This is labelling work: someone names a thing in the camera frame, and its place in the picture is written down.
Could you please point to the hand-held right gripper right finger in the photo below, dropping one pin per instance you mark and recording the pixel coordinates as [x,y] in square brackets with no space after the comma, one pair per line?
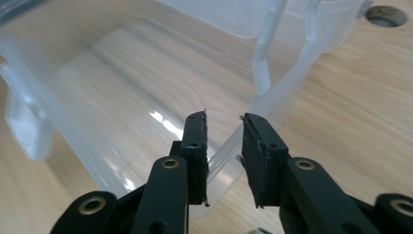
[259,165]

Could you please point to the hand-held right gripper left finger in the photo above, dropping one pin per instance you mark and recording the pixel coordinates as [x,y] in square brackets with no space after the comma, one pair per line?
[195,156]

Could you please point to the clear plastic storage box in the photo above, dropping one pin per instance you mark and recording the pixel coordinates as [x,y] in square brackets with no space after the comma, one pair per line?
[113,91]

